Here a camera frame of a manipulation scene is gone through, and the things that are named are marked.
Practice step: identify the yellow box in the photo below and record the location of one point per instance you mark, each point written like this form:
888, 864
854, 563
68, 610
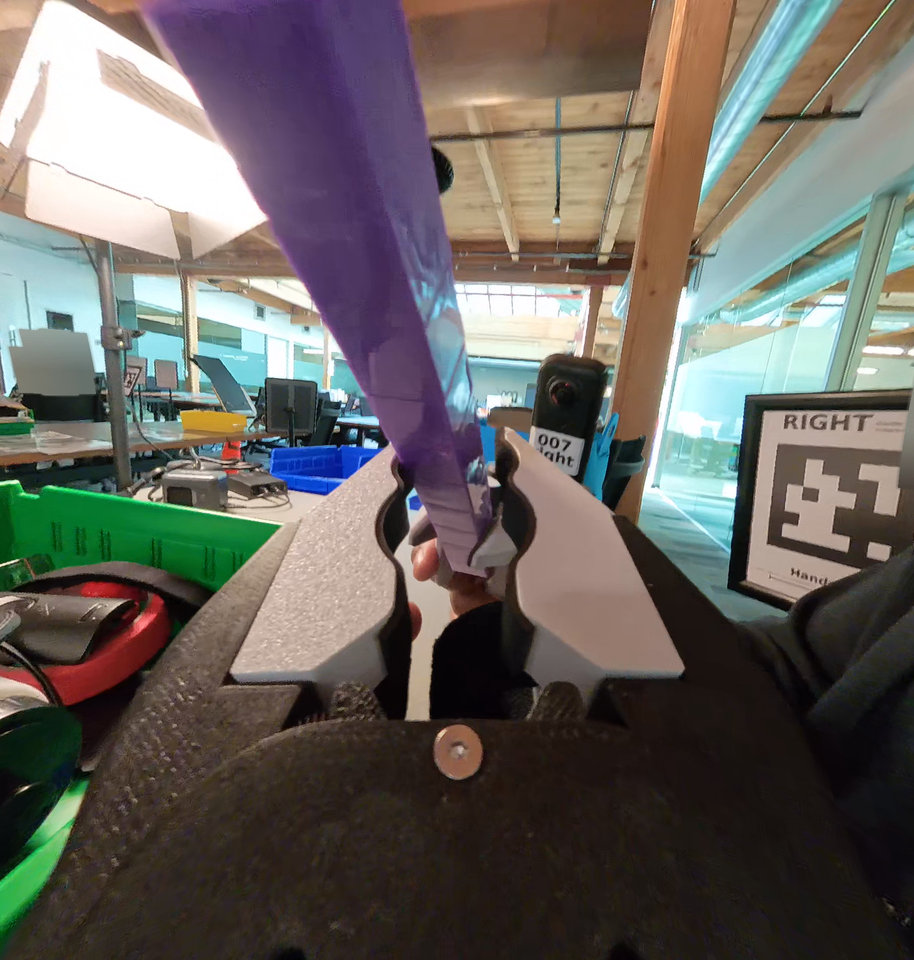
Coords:
213, 422

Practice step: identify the purple plastic tool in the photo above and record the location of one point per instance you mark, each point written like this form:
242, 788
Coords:
352, 225

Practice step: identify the white cylinder with black cap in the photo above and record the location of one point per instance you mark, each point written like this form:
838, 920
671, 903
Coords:
22, 765

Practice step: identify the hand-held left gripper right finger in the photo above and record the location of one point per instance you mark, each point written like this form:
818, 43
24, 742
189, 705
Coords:
600, 600

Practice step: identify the silver metal stand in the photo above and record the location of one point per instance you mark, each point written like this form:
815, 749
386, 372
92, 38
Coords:
115, 360

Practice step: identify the red round tool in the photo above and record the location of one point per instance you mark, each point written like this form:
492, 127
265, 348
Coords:
112, 660

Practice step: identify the wooden workbench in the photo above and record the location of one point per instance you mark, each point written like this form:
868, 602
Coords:
82, 443

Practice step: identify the black round lamp stand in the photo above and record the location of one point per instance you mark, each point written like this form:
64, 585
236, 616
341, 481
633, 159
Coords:
442, 170

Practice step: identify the large silver air duct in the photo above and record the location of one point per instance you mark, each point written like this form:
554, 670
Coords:
772, 75

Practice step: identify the green plastic bin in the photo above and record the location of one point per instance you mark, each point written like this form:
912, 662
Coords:
127, 528

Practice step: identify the white monitor back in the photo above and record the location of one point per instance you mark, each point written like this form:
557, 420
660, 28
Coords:
55, 363

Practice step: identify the clear plastic box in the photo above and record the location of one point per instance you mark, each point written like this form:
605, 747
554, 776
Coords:
10, 573

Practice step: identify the person's right forearm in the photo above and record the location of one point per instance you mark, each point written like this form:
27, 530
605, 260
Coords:
862, 720

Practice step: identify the black monitor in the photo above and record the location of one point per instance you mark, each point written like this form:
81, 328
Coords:
292, 408

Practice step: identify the orange traffic cone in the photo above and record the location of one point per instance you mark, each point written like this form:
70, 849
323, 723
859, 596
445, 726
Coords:
234, 450

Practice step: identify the thin silver air duct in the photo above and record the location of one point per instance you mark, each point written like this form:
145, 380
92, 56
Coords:
862, 255

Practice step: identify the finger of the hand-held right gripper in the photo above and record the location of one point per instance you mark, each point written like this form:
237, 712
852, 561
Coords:
487, 552

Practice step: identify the grey metal device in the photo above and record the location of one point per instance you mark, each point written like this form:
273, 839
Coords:
196, 491
259, 486

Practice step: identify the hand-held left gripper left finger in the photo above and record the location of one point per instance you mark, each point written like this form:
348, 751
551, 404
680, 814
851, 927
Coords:
319, 600

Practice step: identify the person's right hand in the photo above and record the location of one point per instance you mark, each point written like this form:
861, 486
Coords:
460, 596

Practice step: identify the grey laptop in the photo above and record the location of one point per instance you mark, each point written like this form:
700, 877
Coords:
225, 387

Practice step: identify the blue plastic bin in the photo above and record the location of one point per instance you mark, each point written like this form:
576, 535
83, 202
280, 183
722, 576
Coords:
322, 468

